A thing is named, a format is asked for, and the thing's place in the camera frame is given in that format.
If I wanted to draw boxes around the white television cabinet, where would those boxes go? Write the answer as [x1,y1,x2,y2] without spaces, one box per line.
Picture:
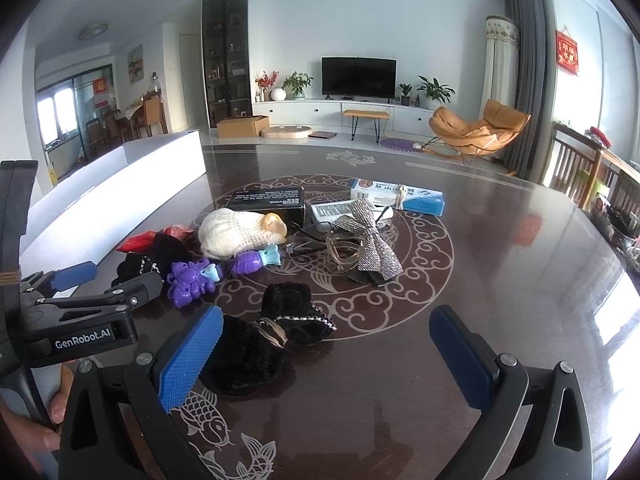
[251,97,453,137]

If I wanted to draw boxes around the thin black hair clip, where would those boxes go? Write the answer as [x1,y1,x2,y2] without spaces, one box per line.
[370,206,396,233]

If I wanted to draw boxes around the framed wall painting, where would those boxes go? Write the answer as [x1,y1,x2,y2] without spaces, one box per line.
[126,44,146,85]

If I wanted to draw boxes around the round beige tray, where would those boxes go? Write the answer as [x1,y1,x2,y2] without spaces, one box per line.
[261,125,312,141]

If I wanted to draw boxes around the wooden dining chair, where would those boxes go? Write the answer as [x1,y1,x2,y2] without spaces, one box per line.
[142,95,168,138]

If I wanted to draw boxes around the black television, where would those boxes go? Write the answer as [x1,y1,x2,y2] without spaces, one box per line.
[321,56,398,100]

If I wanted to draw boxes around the red flowers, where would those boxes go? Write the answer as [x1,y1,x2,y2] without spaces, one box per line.
[255,71,280,101]

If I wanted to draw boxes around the white knit pouch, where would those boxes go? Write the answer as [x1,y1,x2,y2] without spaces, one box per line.
[198,208,271,261]

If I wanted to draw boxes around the dark glass display cabinet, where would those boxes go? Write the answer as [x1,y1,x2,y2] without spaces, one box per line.
[202,0,251,130]

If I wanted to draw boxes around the round ceiling lamp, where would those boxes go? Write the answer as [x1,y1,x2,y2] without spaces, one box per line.
[77,22,110,41]

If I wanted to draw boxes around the large black velvet scrunchie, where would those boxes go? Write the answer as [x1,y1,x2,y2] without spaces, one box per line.
[200,314,296,397]

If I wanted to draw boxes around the red packet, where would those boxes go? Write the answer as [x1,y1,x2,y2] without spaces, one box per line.
[116,230,161,253]

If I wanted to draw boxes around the wooden bench black legs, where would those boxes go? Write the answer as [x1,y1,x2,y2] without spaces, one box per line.
[343,109,391,142]

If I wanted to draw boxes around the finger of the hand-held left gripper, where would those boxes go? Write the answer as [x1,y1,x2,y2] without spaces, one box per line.
[37,272,164,311]
[19,261,98,297]

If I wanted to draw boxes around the silver rhinestone bow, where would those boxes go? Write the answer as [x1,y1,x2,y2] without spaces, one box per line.
[327,199,403,286]

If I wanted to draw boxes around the red wall hanging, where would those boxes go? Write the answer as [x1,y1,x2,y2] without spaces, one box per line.
[555,30,579,77]

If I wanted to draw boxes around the covered floor air conditioner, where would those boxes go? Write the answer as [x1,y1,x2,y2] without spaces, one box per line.
[485,15,521,111]

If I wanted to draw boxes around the amber hair clip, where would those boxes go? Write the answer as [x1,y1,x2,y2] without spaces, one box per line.
[262,212,289,244]

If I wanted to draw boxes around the orange rocking chair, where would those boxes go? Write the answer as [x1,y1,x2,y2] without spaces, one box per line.
[422,99,532,165]

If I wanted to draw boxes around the blue white medicine box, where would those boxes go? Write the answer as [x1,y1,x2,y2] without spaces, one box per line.
[350,178,446,217]

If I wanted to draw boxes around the purple round mat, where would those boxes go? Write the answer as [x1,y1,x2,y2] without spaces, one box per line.
[379,137,426,151]

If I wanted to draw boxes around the black velvet bow chain trim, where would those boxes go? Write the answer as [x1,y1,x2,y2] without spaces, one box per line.
[111,252,166,288]

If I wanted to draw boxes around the black cardboard box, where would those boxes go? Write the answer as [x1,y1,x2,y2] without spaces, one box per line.
[227,186,306,226]

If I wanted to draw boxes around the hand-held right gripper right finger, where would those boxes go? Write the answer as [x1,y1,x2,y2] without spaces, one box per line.
[428,305,593,480]

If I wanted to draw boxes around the grey curtain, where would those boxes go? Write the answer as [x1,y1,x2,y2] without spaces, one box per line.
[504,0,556,181]

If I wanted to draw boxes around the purple blue hair clip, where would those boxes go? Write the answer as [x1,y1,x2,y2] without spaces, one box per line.
[230,242,281,277]

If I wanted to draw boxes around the black metal hair clip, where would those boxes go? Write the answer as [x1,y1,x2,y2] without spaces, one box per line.
[284,222,331,260]

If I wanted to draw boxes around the grey white small box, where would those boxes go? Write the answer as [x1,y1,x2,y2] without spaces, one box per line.
[310,200,396,233]

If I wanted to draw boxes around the black velvet bow beaded trim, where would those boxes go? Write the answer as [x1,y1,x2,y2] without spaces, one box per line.
[261,282,337,346]

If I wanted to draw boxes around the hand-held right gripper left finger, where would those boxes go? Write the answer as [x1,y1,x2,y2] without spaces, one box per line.
[57,304,224,480]

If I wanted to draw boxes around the large leafy potted plant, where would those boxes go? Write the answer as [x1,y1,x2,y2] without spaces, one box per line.
[416,76,456,108]

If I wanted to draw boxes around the person's left hand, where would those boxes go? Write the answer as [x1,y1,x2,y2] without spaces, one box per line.
[0,360,96,467]

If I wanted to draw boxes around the purple butterfly hair clip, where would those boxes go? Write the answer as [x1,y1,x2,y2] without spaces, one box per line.
[166,259,223,310]

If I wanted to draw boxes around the dark wooden slatted chair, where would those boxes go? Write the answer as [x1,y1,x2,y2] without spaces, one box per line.
[548,122,621,208]

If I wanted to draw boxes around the white door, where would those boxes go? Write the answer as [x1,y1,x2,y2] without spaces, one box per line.
[179,34,203,131]

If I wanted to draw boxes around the green potted plant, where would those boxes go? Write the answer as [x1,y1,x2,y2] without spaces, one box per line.
[282,72,313,100]

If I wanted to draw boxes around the clear hair claw clip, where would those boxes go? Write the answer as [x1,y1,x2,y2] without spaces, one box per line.
[325,234,365,275]

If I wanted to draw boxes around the dark patterned glass desktop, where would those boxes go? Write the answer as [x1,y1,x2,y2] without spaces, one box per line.
[65,142,640,480]

